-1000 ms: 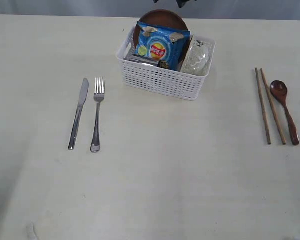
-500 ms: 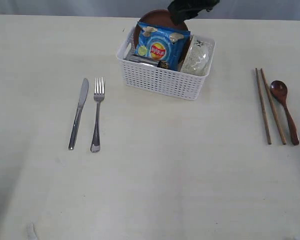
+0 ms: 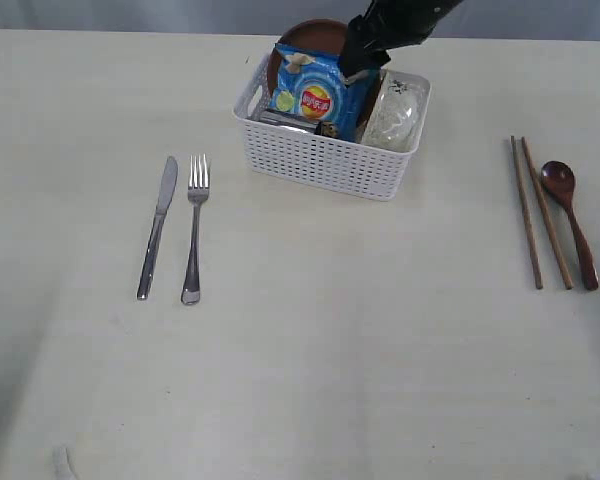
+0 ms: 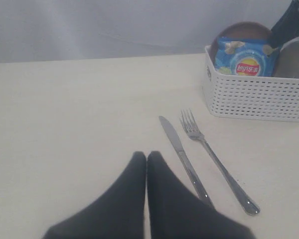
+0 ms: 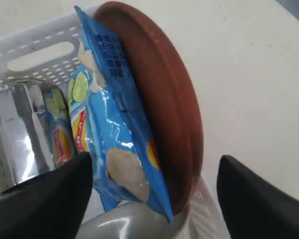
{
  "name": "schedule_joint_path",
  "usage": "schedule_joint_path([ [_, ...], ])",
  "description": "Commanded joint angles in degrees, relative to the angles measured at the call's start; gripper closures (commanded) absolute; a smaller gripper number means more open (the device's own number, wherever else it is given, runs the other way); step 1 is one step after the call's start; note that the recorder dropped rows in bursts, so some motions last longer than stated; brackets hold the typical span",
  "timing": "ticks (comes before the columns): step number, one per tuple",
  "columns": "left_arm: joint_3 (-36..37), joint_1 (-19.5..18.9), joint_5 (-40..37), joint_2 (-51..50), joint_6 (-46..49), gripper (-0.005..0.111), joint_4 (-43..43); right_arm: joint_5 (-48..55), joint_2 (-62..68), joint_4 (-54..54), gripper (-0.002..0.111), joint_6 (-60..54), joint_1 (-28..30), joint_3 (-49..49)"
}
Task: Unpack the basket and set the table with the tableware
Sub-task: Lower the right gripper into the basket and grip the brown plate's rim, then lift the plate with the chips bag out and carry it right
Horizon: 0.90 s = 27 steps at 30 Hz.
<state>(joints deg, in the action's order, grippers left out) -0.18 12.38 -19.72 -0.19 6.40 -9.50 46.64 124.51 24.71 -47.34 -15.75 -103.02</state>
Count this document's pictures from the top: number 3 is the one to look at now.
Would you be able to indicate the blue chips bag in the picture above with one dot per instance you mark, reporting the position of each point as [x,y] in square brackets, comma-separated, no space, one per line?
[310,84]

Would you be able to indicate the wooden chopstick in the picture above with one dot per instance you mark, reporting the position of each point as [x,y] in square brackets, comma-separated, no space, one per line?
[533,255]
[550,228]

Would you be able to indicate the silver metal fork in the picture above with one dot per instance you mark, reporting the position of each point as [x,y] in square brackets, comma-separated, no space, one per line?
[198,190]

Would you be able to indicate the white speckled ceramic bowl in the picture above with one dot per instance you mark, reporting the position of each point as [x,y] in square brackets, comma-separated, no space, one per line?
[394,115]

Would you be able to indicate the silver table knife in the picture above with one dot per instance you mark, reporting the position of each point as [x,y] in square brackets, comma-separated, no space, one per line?
[166,192]

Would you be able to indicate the shiny steel cup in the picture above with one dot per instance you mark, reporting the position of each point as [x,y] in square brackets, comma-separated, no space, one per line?
[298,123]

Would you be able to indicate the brown round plate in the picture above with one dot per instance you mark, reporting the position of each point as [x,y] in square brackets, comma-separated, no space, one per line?
[326,35]

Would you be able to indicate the white perforated plastic basket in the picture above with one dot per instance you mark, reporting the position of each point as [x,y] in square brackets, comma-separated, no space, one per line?
[322,162]

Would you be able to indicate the dark wooden spoon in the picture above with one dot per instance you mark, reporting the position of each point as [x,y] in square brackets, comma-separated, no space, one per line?
[559,181]

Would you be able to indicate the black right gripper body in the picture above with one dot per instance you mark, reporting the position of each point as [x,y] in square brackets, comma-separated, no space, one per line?
[388,25]

